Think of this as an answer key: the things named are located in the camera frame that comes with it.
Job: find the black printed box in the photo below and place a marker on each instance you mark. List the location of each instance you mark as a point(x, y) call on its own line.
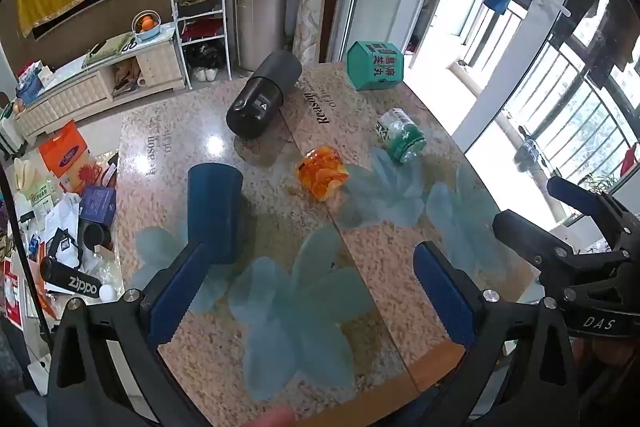
point(70, 281)

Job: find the white low cabinet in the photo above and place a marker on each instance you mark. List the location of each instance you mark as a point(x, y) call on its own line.
point(100, 84)

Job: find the balcony railing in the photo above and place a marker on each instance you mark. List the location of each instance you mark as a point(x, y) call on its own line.
point(565, 77)

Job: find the pair of white shoes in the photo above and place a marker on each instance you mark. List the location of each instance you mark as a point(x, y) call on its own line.
point(205, 74)

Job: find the black mug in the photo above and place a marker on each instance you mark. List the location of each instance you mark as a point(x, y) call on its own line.
point(95, 235)

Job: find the green label plastic bottle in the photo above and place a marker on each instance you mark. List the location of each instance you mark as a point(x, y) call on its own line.
point(400, 136)

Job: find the white metal shelf rack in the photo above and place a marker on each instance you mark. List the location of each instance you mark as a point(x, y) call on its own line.
point(200, 32)

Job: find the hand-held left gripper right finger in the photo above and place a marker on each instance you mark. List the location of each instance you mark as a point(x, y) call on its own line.
point(445, 294)

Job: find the orange shopping bag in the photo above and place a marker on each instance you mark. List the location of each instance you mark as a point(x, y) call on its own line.
point(65, 154)

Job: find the white ball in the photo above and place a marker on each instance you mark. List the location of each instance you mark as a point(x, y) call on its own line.
point(106, 292)

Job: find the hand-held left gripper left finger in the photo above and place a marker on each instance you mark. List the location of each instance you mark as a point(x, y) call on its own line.
point(172, 294)

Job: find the dark blue box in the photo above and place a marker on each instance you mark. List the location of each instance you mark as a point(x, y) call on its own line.
point(97, 206)

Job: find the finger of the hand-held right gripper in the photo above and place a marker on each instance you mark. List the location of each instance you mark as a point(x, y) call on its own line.
point(532, 241)
point(582, 197)

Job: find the basket of oranges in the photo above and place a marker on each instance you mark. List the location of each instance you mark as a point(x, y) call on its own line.
point(146, 27)

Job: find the orange crumpled wrapper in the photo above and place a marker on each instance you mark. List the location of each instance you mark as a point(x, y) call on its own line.
point(322, 173)

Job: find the dark blue cup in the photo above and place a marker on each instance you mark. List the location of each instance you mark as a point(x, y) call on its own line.
point(215, 212)

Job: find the black cylindrical flask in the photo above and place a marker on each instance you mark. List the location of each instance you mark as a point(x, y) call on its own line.
point(262, 97)

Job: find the green hexagonal box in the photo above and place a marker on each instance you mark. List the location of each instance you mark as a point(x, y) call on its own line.
point(375, 66)

